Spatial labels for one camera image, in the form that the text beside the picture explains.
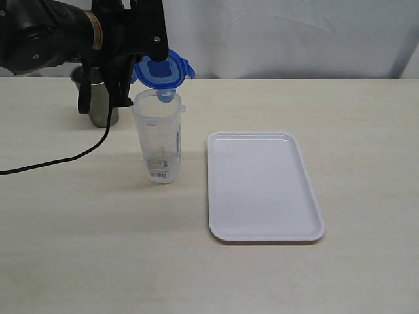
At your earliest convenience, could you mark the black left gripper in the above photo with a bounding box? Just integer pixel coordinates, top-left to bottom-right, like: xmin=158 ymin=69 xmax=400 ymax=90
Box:
xmin=88 ymin=1 xmax=169 ymax=107

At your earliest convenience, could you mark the blue container lid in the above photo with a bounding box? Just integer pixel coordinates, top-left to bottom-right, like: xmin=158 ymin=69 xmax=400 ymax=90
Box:
xmin=131 ymin=49 xmax=196 ymax=103

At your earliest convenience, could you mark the stainless steel cup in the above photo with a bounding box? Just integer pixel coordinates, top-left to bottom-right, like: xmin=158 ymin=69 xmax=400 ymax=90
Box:
xmin=70 ymin=65 xmax=119 ymax=128

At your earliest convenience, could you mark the clear tall plastic container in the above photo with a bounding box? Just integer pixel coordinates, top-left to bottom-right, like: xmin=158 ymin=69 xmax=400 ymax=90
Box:
xmin=132 ymin=89 xmax=185 ymax=184

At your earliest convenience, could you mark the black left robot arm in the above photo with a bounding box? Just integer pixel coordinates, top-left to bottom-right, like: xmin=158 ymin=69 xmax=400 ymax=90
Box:
xmin=1 ymin=1 xmax=169 ymax=114

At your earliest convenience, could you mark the white backdrop curtain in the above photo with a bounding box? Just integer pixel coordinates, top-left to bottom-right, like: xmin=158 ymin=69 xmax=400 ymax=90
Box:
xmin=0 ymin=0 xmax=419 ymax=79

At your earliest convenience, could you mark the white plastic tray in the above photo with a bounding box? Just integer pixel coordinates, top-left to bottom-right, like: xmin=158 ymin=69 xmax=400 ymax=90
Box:
xmin=206 ymin=131 xmax=325 ymax=244

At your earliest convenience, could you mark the black cable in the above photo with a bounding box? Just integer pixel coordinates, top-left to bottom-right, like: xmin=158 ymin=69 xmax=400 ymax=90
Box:
xmin=0 ymin=63 xmax=114 ymax=175

